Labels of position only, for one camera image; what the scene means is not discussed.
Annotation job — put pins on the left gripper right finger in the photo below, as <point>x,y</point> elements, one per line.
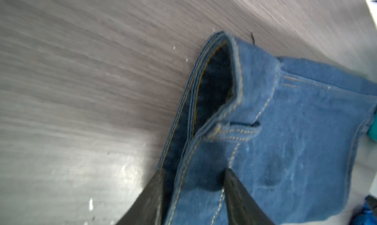
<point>241,207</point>

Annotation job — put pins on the bright blue cloth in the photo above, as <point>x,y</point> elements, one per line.
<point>368,213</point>

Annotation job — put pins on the teal plastic basket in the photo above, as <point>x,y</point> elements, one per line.
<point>372,132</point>

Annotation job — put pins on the dark blue denim skirt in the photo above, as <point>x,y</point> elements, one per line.
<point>288,128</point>

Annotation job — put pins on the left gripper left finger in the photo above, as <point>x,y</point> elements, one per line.
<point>148,207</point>

